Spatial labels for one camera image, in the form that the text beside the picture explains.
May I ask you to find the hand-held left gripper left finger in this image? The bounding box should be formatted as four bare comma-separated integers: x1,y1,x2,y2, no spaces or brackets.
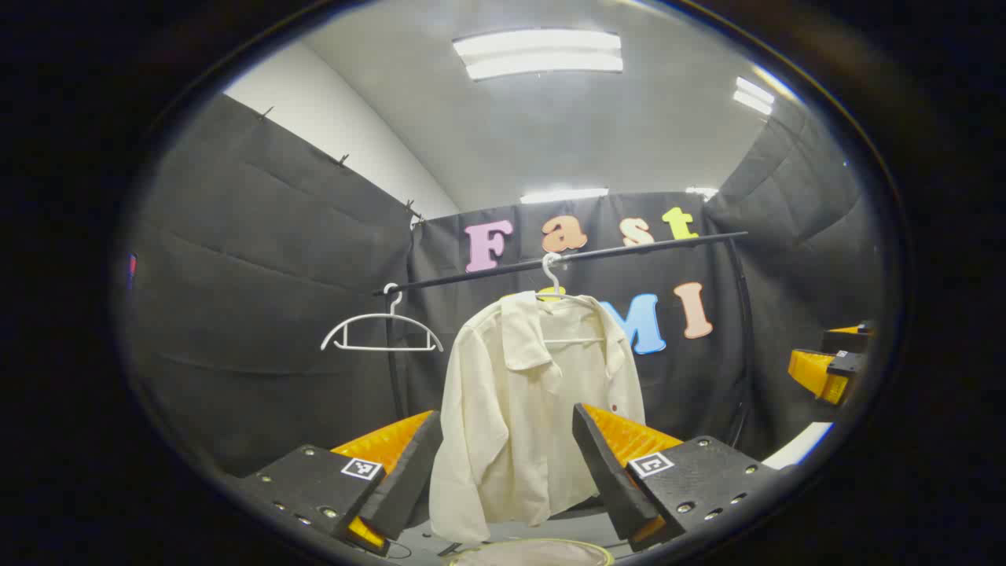
236,409,445,559

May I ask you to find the cream white shirt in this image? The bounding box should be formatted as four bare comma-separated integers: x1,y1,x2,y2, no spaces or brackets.
428,291,647,545

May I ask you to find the small ceiling light panel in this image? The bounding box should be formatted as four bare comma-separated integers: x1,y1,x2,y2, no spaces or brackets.
732,75,776,116

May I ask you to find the black clothes rack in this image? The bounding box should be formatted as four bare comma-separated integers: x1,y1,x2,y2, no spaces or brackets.
372,230,751,449

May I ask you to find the white plastic clothes hanger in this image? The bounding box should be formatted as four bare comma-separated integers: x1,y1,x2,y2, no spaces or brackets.
320,283,445,353
538,252,610,347

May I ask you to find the black backdrop cloth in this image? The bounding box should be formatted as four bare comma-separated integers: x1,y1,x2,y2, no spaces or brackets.
126,94,881,480

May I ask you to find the large ceiling light panel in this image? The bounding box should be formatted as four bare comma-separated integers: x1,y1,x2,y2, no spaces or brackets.
452,29,624,82

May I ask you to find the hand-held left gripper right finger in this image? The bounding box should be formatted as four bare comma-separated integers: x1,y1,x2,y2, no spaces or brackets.
572,402,779,553

